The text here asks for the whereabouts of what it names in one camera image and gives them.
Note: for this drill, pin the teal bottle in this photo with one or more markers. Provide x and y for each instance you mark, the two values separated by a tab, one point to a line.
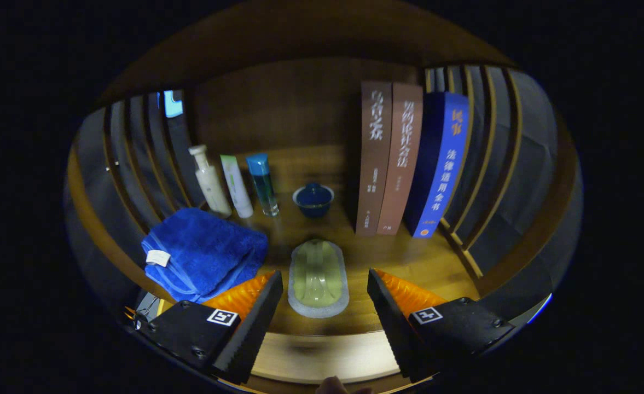
262	186

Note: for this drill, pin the folded blue towel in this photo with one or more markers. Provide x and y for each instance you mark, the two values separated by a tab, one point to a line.
207	251

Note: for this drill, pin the white green tube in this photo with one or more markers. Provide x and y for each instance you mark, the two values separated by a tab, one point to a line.
237	189

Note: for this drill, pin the wooden countertop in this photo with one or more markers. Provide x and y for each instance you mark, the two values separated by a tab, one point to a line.
398	257

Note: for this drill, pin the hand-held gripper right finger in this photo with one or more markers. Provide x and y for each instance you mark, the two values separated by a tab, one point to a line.
397	328

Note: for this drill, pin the reddish brown book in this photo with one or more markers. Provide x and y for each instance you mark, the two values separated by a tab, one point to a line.
401	164

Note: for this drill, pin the dark brown book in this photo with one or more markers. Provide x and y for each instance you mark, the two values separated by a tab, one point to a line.
373	164

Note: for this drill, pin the wooden cabinet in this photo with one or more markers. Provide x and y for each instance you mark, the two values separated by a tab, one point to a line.
278	104

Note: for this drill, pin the dark blue lidded teacup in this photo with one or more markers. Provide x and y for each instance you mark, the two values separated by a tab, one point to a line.
313	202

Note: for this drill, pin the blue book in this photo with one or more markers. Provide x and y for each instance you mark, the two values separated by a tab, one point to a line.
442	175

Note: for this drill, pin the green white scrub brush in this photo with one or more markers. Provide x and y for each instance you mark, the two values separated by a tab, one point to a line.
318	279

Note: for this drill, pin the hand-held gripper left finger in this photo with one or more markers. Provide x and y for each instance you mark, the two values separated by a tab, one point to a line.
250	328

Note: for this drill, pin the white pump bottle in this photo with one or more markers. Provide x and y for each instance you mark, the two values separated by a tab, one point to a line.
212	189

